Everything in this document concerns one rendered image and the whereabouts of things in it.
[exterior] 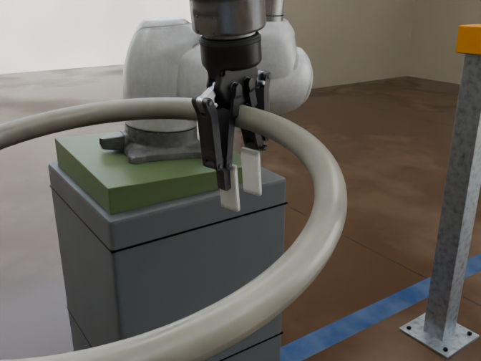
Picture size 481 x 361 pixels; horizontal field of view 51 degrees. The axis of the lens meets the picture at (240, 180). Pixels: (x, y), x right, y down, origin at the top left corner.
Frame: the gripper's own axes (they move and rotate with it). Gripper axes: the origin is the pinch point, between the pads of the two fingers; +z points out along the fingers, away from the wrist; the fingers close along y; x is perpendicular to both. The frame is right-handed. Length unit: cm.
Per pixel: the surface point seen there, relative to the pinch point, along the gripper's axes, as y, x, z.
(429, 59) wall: -668, -201, 170
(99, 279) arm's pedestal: 5.3, -33.9, 29.3
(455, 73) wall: -653, -160, 180
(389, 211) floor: -192, -54, 123
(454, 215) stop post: -102, 4, 59
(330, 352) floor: -66, -21, 104
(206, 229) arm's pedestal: -11.8, -19.7, 22.0
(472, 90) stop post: -109, 1, 19
